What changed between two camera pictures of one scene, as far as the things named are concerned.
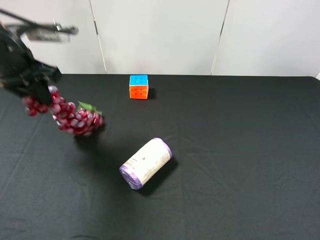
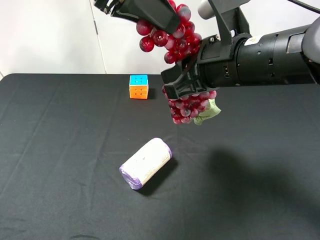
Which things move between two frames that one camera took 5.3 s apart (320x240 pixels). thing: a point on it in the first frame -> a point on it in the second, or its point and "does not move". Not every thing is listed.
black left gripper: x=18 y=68 -> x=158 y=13
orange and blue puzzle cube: x=138 y=87 does not move
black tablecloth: x=245 y=163 does not move
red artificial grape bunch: x=81 y=119 -> x=177 y=46
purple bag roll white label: x=145 y=163 does not move
